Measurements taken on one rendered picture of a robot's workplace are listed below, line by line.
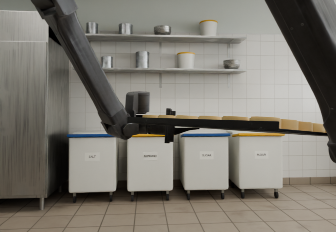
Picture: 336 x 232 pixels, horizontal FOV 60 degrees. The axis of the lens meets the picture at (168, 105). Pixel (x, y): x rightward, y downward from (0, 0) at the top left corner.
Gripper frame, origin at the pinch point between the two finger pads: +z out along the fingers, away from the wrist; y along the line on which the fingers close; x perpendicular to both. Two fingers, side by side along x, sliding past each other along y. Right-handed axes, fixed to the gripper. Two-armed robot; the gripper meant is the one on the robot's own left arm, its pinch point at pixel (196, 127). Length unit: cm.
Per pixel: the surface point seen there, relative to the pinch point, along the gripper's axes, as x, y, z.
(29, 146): -196, 28, -162
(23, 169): -196, 52, -166
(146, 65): -277, -73, -60
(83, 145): -228, 28, -118
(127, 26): -270, -121, -86
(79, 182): -229, 68, -120
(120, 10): -291, -149, -102
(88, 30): -265, -113, -134
